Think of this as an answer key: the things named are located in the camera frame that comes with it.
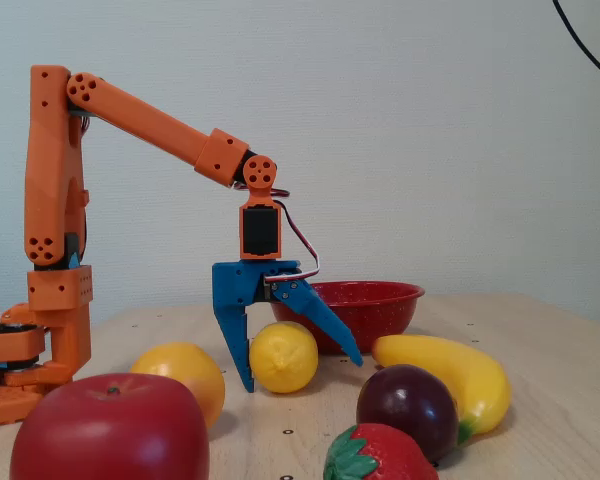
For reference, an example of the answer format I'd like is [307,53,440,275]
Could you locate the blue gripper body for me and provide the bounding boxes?
[211,259,304,309]

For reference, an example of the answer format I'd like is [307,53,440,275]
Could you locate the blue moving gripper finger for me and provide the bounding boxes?
[271,278,365,368]

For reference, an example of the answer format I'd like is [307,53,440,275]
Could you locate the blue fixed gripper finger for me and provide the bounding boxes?
[213,303,257,394]

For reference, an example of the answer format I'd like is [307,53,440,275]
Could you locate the yellow toy lemon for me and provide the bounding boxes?
[249,321,319,394]

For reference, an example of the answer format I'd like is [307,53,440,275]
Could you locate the orange robot base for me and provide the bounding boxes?
[0,302,93,430]

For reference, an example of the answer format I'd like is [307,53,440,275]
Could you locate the red speckled enamel bowl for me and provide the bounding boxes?
[268,280,426,356]

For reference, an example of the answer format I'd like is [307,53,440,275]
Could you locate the toy orange fruit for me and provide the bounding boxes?
[129,341,227,431]

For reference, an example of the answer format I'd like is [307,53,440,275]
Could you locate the dark purple toy plum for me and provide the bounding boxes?
[355,363,460,464]

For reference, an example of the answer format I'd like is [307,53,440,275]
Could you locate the yellow toy banana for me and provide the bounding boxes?
[370,333,513,446]

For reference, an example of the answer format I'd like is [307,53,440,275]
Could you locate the red toy apple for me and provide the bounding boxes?
[9,372,211,480]

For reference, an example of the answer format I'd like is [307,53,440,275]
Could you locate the red toy strawberry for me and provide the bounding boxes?
[322,422,440,480]

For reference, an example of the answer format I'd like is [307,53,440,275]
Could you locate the red white black servo wire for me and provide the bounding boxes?
[231,182,322,282]

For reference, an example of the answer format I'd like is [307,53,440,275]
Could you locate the black hanging cable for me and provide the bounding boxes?
[552,0,600,87]

